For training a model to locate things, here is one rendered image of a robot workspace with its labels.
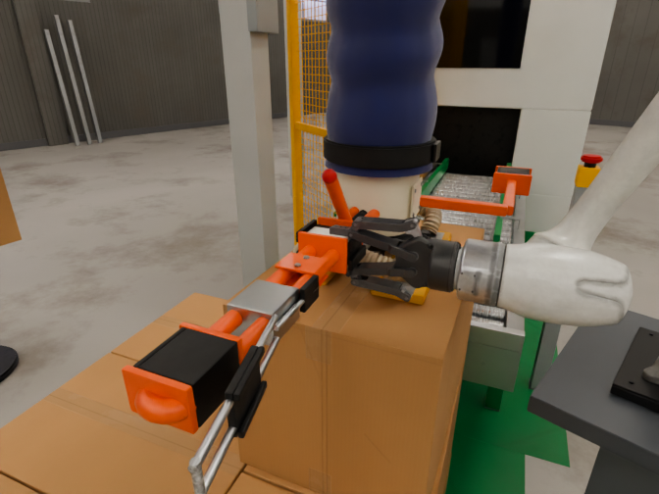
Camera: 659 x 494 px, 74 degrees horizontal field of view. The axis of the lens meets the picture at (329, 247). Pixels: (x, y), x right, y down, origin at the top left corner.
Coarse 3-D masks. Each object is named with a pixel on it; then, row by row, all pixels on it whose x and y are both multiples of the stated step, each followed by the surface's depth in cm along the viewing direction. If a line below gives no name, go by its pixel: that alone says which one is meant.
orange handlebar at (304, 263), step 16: (512, 192) 95; (352, 208) 85; (448, 208) 90; (464, 208) 89; (480, 208) 88; (496, 208) 87; (512, 208) 87; (288, 256) 63; (304, 256) 63; (336, 256) 66; (288, 272) 61; (304, 272) 59; (320, 272) 61; (224, 320) 49; (240, 320) 50; (256, 320) 49; (240, 336) 46; (256, 336) 47; (144, 400) 37; (160, 400) 37; (176, 400) 37; (144, 416) 37; (160, 416) 37; (176, 416) 37
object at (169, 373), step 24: (192, 336) 43; (216, 336) 43; (144, 360) 40; (168, 360) 40; (192, 360) 40; (216, 360) 40; (240, 360) 44; (144, 384) 38; (168, 384) 37; (192, 384) 37; (216, 384) 40; (192, 408) 38; (216, 408) 41; (192, 432) 38
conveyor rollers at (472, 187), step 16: (448, 176) 328; (464, 176) 331; (480, 176) 328; (432, 192) 291; (448, 192) 288; (464, 192) 291; (480, 192) 288; (464, 224) 235; (480, 224) 233; (480, 304) 162; (480, 320) 146; (496, 320) 152
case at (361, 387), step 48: (336, 288) 85; (288, 336) 76; (336, 336) 71; (384, 336) 70; (432, 336) 70; (288, 384) 80; (336, 384) 75; (384, 384) 71; (432, 384) 67; (288, 432) 85; (336, 432) 79; (384, 432) 75; (432, 432) 70; (288, 480) 90; (336, 480) 84; (384, 480) 79; (432, 480) 86
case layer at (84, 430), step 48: (144, 336) 138; (96, 384) 118; (0, 432) 103; (48, 432) 103; (96, 432) 103; (144, 432) 103; (0, 480) 91; (48, 480) 91; (96, 480) 91; (144, 480) 91; (240, 480) 91
